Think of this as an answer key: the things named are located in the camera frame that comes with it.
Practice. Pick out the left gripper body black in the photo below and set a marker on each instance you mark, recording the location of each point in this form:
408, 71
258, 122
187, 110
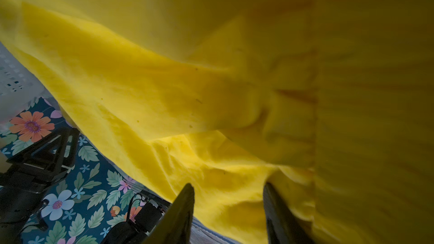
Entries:
22, 195

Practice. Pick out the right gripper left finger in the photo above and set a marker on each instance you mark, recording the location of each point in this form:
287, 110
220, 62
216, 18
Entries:
175, 226

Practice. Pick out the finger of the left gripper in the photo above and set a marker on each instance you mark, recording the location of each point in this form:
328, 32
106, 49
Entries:
50, 158

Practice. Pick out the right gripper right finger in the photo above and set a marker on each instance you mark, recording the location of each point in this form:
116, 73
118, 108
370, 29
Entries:
282, 226

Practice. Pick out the yellow shorts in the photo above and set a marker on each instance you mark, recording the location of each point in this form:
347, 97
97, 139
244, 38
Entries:
330, 101

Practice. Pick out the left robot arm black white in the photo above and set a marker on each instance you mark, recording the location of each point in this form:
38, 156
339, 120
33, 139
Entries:
143, 212

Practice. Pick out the white plastic laundry basket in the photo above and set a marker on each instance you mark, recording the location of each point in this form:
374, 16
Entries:
19, 87

